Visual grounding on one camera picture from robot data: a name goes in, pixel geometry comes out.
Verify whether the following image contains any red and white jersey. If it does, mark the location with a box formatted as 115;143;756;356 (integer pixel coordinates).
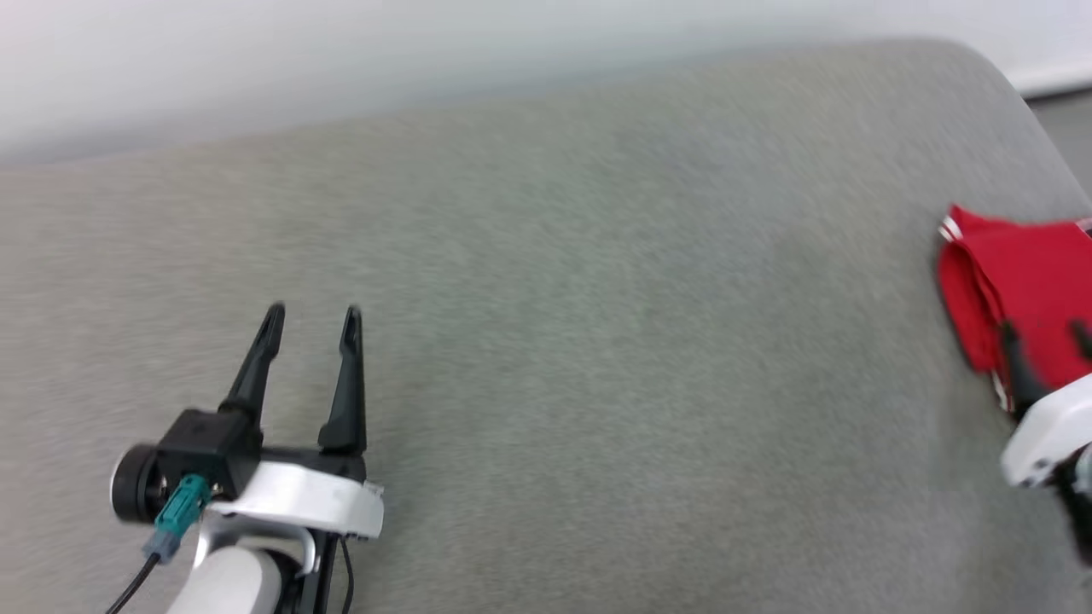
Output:
936;204;1092;415

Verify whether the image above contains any grey fabric sofa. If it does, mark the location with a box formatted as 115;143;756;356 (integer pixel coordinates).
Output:
0;38;1092;614

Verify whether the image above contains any teal left camera connector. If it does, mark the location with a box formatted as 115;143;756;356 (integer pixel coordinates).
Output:
142;474;212;565

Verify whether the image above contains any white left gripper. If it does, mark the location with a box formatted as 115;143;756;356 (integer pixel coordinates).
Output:
205;302;386;543

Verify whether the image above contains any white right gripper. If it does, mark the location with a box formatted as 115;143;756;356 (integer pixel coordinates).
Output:
997;319;1092;489

